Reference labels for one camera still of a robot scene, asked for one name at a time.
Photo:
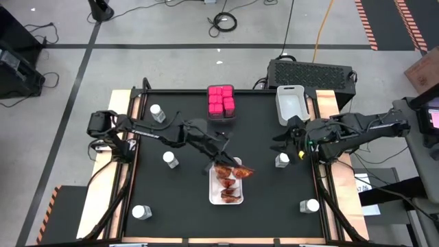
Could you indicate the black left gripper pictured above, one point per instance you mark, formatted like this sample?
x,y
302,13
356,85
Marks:
x,y
204,139

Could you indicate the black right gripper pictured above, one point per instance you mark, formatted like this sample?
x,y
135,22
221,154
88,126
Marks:
x,y
310,137

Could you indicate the white cap seasoning jar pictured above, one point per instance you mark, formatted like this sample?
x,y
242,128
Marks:
x,y
283,158
168,156
139,211
155,109
312,205

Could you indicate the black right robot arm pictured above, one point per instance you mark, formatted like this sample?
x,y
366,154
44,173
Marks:
x,y
370,125

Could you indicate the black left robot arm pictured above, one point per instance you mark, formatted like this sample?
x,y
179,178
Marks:
x,y
147,132

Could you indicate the small yellow tag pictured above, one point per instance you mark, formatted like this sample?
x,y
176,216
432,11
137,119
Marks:
x,y
301,155

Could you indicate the white plastic bin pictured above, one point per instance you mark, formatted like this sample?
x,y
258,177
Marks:
x,y
214,190

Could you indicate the light grey plastic bin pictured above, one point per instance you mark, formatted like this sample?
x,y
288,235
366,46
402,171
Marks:
x,y
291,106

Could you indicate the dark grey plastic bin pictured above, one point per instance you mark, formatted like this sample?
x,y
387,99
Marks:
x,y
221,120

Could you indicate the black perforated metal box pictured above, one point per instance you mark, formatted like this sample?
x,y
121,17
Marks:
x,y
308,75

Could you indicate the white paper sheet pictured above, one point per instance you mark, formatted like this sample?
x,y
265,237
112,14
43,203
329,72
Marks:
x,y
363,185

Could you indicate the grey desk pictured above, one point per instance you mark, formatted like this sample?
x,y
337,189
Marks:
x,y
415,161

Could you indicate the monitor with pink screen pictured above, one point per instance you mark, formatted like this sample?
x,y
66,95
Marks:
x,y
433,118

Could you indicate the black orange striped floor mat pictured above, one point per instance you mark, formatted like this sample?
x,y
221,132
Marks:
x,y
387,24
65,212

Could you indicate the brown cardboard box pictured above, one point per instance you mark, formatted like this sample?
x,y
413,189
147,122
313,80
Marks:
x,y
425,70

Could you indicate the black stand base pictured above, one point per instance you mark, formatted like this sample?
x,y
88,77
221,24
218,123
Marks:
x,y
101,10

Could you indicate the black equipment case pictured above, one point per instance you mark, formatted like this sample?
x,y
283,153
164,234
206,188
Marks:
x,y
17,79

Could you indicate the black cabinet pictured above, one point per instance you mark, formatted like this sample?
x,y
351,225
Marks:
x,y
13,31

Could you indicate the silver metal bracket plate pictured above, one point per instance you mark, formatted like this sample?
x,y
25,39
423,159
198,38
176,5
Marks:
x,y
99,148

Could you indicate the white frame bracket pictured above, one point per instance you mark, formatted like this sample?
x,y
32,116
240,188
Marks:
x,y
128,245

